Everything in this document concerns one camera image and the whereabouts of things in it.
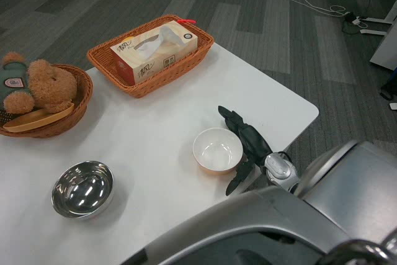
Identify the white board panel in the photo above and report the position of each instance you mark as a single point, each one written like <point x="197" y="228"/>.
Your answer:
<point x="386" y="47"/>

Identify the beige tissue box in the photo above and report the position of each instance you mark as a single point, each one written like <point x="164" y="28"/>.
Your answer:
<point x="161" y="64"/>

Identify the round wicker basket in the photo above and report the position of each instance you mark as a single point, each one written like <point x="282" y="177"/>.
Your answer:
<point x="82" y="97"/>

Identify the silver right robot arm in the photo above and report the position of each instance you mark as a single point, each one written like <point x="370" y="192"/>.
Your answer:
<point x="279" y="168"/>

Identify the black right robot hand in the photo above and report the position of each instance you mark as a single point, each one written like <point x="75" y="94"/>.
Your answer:
<point x="254" y="145"/>

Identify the red tag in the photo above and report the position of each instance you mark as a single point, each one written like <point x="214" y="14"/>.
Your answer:
<point x="187" y="21"/>

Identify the black floor item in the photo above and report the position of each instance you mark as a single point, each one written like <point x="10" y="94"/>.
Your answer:
<point x="390" y="89"/>

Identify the shiny steel bowl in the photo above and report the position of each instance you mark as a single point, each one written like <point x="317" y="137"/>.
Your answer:
<point x="82" y="189"/>

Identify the brown teddy bear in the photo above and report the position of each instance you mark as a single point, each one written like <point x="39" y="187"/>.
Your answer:
<point x="51" y="86"/>

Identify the black power strip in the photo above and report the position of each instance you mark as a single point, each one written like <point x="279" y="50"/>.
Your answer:
<point x="352" y="18"/>

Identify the rectangular wicker basket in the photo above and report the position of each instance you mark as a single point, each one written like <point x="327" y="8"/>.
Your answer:
<point x="149" y="91"/>

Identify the silver robot chest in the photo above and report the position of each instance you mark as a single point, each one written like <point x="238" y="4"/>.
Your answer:
<point x="248" y="221"/>

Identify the orange plastic plate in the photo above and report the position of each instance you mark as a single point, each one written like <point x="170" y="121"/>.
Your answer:
<point x="37" y="120"/>

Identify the white desk feet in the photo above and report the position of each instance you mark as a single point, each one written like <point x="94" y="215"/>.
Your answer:
<point x="373" y="32"/>

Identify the white plastic bowl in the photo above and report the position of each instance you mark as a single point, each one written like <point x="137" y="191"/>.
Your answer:
<point x="217" y="150"/>

